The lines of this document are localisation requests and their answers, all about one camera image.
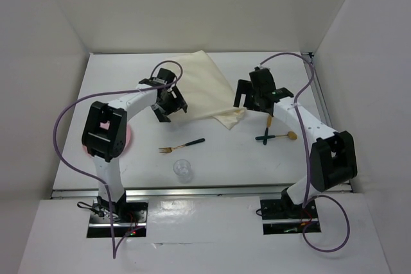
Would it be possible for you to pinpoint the aluminium right side rail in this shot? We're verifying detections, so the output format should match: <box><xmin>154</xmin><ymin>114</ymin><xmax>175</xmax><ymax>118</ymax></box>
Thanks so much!
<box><xmin>301</xmin><ymin>51</ymin><xmax>353</xmax><ymax>193</ymax></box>

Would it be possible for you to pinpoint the gold spoon green handle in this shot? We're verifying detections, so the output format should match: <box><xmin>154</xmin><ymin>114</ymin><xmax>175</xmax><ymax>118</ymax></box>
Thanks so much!
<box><xmin>255</xmin><ymin>131</ymin><xmax>298</xmax><ymax>141</ymax></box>

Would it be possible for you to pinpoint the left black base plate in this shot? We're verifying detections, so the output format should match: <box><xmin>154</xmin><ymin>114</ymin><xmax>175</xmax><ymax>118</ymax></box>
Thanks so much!
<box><xmin>77</xmin><ymin>201</ymin><xmax>148</xmax><ymax>238</ymax></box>

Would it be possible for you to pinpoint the pink plate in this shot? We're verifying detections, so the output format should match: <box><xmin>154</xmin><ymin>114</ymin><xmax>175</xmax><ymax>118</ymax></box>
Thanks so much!
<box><xmin>82</xmin><ymin>122</ymin><xmax>132</xmax><ymax>157</ymax></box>

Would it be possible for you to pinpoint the gold knife green handle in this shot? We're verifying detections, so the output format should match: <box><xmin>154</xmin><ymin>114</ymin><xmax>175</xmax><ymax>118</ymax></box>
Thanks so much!
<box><xmin>263</xmin><ymin>115</ymin><xmax>272</xmax><ymax>146</ymax></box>

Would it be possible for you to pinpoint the aluminium rail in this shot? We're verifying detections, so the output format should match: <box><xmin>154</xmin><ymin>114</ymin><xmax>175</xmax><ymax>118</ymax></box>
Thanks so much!
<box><xmin>301</xmin><ymin>51</ymin><xmax>353</xmax><ymax>193</ymax></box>
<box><xmin>51</xmin><ymin>185</ymin><xmax>288</xmax><ymax>200</ymax></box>

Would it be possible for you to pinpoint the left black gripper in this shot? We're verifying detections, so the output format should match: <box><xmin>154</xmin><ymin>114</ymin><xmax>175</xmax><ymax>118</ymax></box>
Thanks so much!
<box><xmin>150</xmin><ymin>85</ymin><xmax>186</xmax><ymax>123</ymax></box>

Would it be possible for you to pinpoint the clear plastic cup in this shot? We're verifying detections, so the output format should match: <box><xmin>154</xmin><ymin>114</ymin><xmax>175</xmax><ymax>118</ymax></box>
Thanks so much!
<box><xmin>173</xmin><ymin>159</ymin><xmax>193</xmax><ymax>184</ymax></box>

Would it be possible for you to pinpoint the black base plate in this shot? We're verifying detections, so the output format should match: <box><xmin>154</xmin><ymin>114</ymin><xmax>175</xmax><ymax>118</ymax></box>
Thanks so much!
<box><xmin>256</xmin><ymin>199</ymin><xmax>321</xmax><ymax>235</ymax></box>
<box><xmin>77</xmin><ymin>201</ymin><xmax>148</xmax><ymax>238</ymax></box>

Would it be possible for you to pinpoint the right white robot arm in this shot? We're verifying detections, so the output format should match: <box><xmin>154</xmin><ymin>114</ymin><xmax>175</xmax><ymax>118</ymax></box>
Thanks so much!
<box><xmin>234</xmin><ymin>67</ymin><xmax>358</xmax><ymax>218</ymax></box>

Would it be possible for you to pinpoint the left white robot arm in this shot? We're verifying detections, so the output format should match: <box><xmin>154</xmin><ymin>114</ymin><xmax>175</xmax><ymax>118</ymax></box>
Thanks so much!
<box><xmin>82</xmin><ymin>68</ymin><xmax>188</xmax><ymax>222</ymax></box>

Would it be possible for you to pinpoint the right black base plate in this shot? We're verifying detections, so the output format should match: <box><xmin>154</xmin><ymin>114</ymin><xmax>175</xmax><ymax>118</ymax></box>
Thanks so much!
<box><xmin>256</xmin><ymin>199</ymin><xmax>321</xmax><ymax>235</ymax></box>

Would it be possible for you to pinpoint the aluminium front rail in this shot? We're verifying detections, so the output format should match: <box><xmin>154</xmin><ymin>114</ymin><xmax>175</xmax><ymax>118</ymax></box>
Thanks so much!
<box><xmin>51</xmin><ymin>185</ymin><xmax>288</xmax><ymax>200</ymax></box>

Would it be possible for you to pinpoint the cream cloth placemat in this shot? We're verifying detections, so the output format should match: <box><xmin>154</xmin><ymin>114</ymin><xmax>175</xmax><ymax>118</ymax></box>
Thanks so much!
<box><xmin>162</xmin><ymin>51</ymin><xmax>245</xmax><ymax>130</ymax></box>

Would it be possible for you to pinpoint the gold fork green handle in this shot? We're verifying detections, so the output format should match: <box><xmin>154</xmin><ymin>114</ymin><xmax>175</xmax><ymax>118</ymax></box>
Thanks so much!
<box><xmin>159</xmin><ymin>138</ymin><xmax>206</xmax><ymax>154</ymax></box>

